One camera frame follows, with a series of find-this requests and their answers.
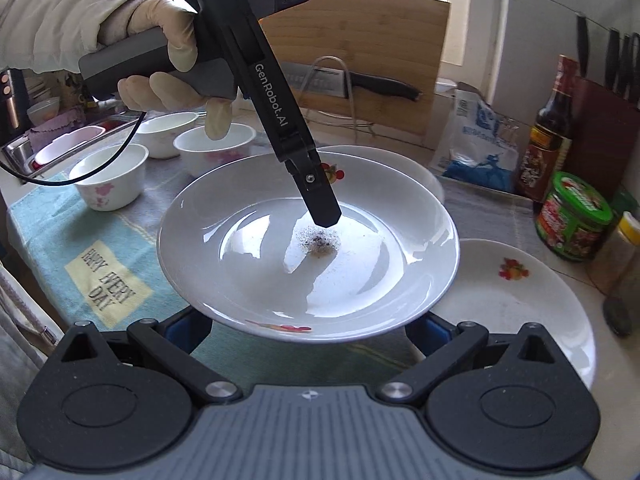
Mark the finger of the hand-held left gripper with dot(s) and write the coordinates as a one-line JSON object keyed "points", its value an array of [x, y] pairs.
{"points": [[320, 200]]}

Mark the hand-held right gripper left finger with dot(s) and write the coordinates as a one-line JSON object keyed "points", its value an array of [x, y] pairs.
{"points": [[187, 328]]}

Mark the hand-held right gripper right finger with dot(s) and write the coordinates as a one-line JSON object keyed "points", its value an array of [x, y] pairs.
{"points": [[429, 332]]}

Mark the white floral bowl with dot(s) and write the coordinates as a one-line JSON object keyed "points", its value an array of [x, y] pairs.
{"points": [[162, 135], [215, 152], [107, 180]]}

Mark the large white floral plate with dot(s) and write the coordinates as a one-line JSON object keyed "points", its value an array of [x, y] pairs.
{"points": [[240, 260]]}

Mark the person's left forearm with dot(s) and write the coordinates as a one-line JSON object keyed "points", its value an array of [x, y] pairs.
{"points": [[55, 5]]}

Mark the person's left hand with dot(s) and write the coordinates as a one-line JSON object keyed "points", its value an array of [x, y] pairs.
{"points": [[150, 15]]}

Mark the wooden cutting board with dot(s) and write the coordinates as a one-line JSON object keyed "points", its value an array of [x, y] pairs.
{"points": [[380, 35]]}

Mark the checked kitchen towel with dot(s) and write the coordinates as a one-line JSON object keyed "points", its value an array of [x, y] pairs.
{"points": [[75, 240]]}

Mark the grey cloth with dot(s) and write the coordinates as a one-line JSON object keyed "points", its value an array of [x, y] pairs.
{"points": [[20, 340]]}

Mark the white and blue packet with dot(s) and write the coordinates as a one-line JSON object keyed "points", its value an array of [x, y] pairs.
{"points": [[480, 145]]}

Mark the green lid sauce jar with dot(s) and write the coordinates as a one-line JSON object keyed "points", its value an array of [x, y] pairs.
{"points": [[575, 220]]}

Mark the dark grey round object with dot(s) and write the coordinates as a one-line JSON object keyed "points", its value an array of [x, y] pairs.
{"points": [[617, 316]]}

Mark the yellow lid spice jar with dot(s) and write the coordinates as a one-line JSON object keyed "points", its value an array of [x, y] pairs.
{"points": [[617, 255]]}

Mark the pink and white basin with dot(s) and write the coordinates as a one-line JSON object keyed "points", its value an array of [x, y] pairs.
{"points": [[65, 143]]}

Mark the dark sauce bottle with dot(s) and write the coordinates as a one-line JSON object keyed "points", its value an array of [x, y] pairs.
{"points": [[547, 145]]}

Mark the purple cloth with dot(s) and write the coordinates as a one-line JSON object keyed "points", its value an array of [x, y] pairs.
{"points": [[50, 130]]}

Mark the small white bowl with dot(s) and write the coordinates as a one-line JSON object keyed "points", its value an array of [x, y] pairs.
{"points": [[44, 110]]}

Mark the stainless steel sink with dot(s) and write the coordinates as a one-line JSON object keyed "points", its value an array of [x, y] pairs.
{"points": [[15, 152]]}

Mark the brown knife block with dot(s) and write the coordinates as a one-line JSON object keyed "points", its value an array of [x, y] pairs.
{"points": [[605, 135]]}

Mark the dark kitchen appliance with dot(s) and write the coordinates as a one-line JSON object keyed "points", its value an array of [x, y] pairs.
{"points": [[10, 105]]}

